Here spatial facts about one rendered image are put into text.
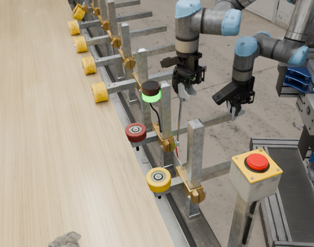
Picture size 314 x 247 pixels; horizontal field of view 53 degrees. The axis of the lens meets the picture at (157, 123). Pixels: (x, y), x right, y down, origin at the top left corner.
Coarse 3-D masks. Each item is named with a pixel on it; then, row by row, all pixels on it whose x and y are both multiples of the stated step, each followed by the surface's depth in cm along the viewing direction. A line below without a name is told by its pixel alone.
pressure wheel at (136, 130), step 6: (132, 126) 120; (138, 126) 119; (144, 126) 119; (126, 132) 117; (132, 132) 117; (138, 132) 116; (144, 132) 117; (132, 138) 116; (138, 138) 116; (144, 138) 118; (138, 150) 125
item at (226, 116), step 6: (216, 114) 130; (222, 114) 130; (228, 114) 130; (204, 120) 128; (210, 120) 127; (216, 120) 128; (222, 120) 130; (228, 120) 131; (174, 126) 125; (180, 126) 125; (186, 126) 125; (150, 132) 123; (174, 132) 124; (180, 132) 125; (186, 132) 127; (150, 138) 122; (156, 138) 123; (132, 144) 120; (138, 144) 121; (144, 144) 122
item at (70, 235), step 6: (66, 234) 86; (72, 234) 84; (78, 234) 85; (54, 240) 84; (60, 240) 83; (66, 240) 83; (72, 240) 84; (48, 246) 83; (54, 246) 83; (60, 246) 83; (66, 246) 82; (72, 246) 82; (78, 246) 83
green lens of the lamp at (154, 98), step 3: (159, 93) 105; (144, 96) 104; (153, 96) 103; (156, 96) 103; (159, 96) 105; (144, 99) 105; (147, 99) 104; (150, 99) 104; (153, 99) 104; (156, 99) 104
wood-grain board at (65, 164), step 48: (0, 0) 245; (48, 0) 240; (0, 48) 179; (48, 48) 176; (0, 96) 140; (48, 96) 139; (0, 144) 115; (48, 144) 114; (96, 144) 113; (0, 192) 98; (48, 192) 97; (96, 192) 97; (144, 192) 96; (0, 240) 85; (48, 240) 85; (96, 240) 84; (144, 240) 84
